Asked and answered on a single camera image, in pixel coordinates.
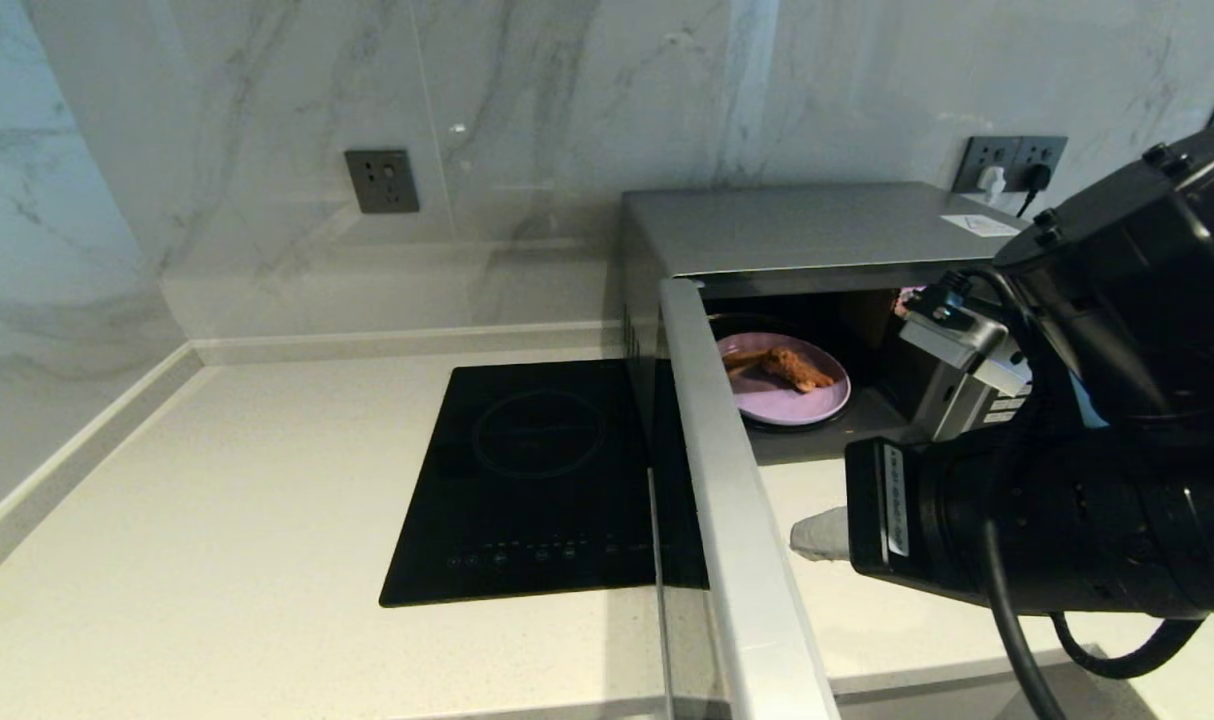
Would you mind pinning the silver microwave oven body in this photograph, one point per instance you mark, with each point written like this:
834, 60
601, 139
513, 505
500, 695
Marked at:
797, 225

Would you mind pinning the grey wall socket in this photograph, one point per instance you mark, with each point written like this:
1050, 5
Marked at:
1045, 152
381, 181
982, 152

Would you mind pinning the black power plug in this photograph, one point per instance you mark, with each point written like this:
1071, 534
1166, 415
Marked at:
1033, 180

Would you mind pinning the black glass microwave door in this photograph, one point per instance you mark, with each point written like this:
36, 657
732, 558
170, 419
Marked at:
737, 520

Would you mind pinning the orange french fry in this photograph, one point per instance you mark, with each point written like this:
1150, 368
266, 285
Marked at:
742, 358

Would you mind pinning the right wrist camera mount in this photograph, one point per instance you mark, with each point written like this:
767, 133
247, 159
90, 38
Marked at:
957, 335

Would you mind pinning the white power plug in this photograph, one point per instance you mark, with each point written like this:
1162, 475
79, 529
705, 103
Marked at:
990, 183

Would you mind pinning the black induction cooktop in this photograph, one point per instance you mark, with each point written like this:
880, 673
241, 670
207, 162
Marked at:
537, 480

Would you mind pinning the purple plate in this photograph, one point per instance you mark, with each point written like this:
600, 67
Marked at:
797, 405

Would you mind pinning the grey cabinet door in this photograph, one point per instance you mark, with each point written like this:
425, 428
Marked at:
967, 695

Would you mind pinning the white paper sticker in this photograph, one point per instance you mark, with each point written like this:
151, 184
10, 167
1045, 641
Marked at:
977, 225

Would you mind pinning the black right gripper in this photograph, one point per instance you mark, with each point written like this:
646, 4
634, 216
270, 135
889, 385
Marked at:
882, 520

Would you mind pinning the fried chicken piece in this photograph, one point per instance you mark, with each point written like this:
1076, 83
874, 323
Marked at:
797, 368

